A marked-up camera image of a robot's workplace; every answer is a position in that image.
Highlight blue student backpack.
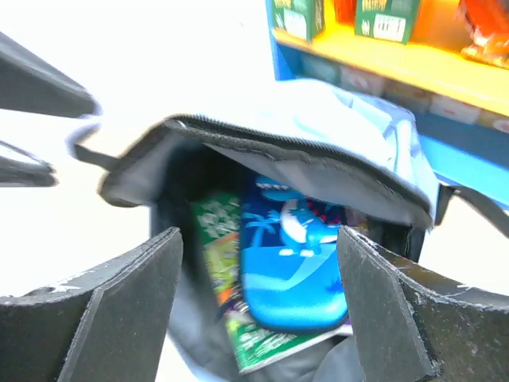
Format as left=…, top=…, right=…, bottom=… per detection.
left=74, top=79, right=508, bottom=381

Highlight orange snack packets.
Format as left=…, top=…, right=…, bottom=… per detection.
left=458, top=0, right=508, bottom=69

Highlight teal boxes bottom shelf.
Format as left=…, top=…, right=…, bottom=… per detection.
left=301, top=53, right=508, bottom=133

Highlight green box shelf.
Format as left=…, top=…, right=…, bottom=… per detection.
left=272, top=0, right=325, bottom=42
left=354, top=0, right=421, bottom=45

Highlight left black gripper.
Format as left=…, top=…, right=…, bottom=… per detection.
left=0, top=31, right=100, bottom=188

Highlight green box middle shelf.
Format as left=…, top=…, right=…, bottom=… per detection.
left=354, top=0, right=421, bottom=45

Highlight green box left shelf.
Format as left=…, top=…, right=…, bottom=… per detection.
left=272, top=0, right=325, bottom=42

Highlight blue dinosaur pencil case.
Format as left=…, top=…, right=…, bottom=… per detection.
left=239, top=173, right=348, bottom=333

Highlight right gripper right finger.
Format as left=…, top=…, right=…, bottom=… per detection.
left=337, top=227, right=508, bottom=381

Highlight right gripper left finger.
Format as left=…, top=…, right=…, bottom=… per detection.
left=1, top=228, right=183, bottom=381

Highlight green treehouse book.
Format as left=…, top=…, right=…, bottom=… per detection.
left=192, top=193, right=346, bottom=373

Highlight blue pink yellow shelf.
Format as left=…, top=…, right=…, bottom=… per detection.
left=266, top=1, right=508, bottom=205

